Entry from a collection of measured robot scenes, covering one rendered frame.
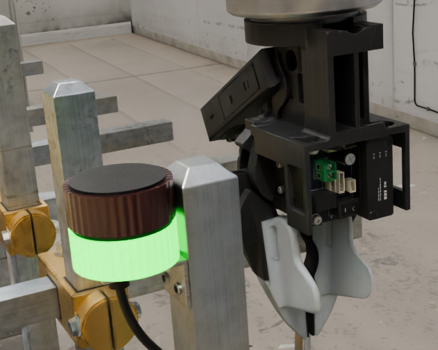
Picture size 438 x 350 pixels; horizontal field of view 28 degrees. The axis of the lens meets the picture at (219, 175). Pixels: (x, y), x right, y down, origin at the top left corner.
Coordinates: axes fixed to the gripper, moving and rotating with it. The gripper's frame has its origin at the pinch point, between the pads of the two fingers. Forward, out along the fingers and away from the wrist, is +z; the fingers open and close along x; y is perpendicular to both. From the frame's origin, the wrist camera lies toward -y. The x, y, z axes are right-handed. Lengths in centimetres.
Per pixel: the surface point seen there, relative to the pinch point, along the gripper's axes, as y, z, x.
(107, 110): -100, 6, 21
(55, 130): -21.3, -10.2, -9.4
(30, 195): -46.0, 2.3, -6.8
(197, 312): 4.0, -4.3, -9.2
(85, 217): 3.9, -11.4, -15.0
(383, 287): -175, 100, 135
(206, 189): 4.1, -11.5, -8.0
